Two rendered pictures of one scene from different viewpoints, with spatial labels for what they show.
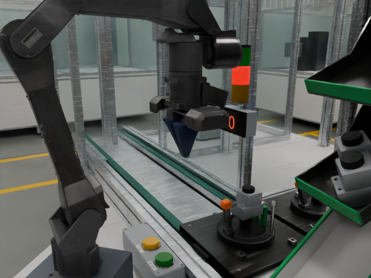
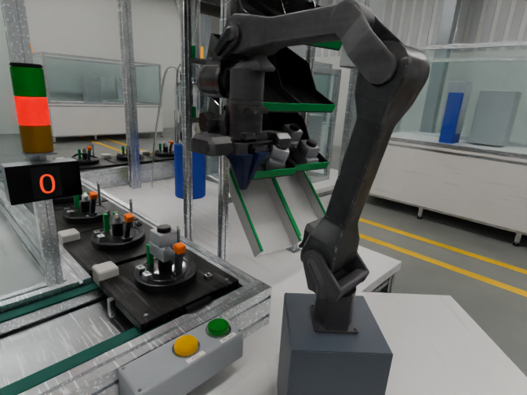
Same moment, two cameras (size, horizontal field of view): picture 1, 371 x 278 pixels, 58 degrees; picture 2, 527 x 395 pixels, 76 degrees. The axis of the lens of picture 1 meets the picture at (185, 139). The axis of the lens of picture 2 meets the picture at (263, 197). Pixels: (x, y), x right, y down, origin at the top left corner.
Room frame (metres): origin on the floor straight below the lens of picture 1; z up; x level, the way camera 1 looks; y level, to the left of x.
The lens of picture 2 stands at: (0.71, 0.57, 1.39)
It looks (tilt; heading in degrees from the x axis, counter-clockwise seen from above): 17 degrees down; 253
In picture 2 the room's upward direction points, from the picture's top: 3 degrees clockwise
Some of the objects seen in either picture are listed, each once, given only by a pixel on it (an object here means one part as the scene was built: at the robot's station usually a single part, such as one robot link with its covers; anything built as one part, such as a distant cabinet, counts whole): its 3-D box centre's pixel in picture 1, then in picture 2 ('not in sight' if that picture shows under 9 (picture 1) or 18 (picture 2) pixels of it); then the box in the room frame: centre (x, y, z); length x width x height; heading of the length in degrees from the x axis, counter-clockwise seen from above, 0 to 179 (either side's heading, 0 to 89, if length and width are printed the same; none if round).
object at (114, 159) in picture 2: not in sight; (128, 151); (0.93, -1.57, 1.01); 0.24 x 0.24 x 0.13; 30
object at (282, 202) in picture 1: (317, 195); (117, 226); (0.85, -0.37, 1.01); 0.24 x 0.24 x 0.13; 30
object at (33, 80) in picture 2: (241, 56); (28, 81); (0.94, -0.15, 1.38); 0.05 x 0.05 x 0.05
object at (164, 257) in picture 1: (164, 260); (218, 328); (0.63, 0.05, 0.96); 0.04 x 0.04 x 0.02
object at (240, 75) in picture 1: (240, 74); (32, 110); (0.94, -0.15, 1.33); 0.05 x 0.05 x 0.05
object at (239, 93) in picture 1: (239, 92); (37, 138); (0.94, -0.15, 1.28); 0.05 x 0.05 x 0.05
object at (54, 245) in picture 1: (75, 254); (334, 301); (0.47, 0.18, 1.09); 0.07 x 0.07 x 0.06; 75
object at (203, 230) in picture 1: (245, 236); (165, 280); (0.72, -0.15, 0.96); 0.24 x 0.24 x 0.02; 30
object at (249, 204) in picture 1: (250, 199); (161, 239); (0.73, -0.16, 1.06); 0.08 x 0.04 x 0.07; 120
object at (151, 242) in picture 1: (150, 244); (186, 346); (0.69, 0.08, 0.96); 0.04 x 0.04 x 0.02
